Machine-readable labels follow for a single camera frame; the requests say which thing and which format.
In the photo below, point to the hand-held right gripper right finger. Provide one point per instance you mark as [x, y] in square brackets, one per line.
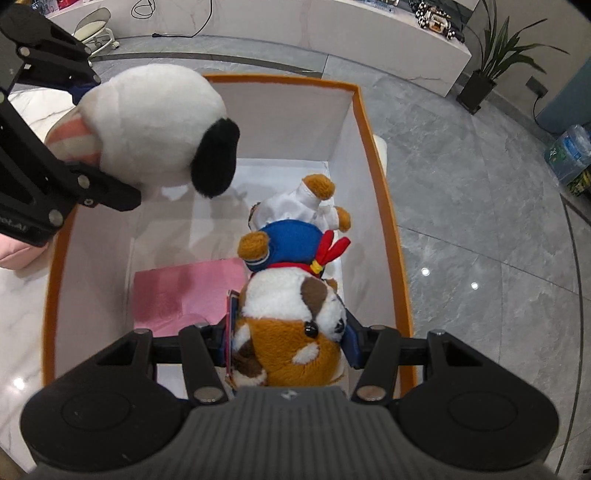
[352, 344]

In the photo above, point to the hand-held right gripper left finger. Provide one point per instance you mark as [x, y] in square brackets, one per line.
[203, 364]

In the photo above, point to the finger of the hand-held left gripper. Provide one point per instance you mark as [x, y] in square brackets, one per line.
[111, 196]
[51, 55]

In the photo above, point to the brown dog plush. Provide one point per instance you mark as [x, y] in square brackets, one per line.
[286, 318]

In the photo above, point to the pink snap wallet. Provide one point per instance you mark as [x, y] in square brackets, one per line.
[184, 290]

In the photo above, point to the white striped dog plush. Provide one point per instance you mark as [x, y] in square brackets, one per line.
[157, 120]

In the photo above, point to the orange cardboard box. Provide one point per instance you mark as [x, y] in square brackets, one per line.
[360, 194]

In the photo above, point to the small white chair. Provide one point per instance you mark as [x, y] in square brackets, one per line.
[94, 27]

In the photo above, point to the pink fabric pouch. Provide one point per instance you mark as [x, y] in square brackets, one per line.
[16, 251]

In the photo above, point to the white marble media console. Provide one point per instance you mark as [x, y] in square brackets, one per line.
[323, 32]

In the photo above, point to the large water bottle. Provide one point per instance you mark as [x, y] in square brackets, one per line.
[570, 152]

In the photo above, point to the potted green plant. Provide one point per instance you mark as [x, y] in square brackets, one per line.
[498, 50]

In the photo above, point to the black white checkered ornaments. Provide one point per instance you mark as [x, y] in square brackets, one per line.
[436, 18]

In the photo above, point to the wall socket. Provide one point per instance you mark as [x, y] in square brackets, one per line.
[537, 86]

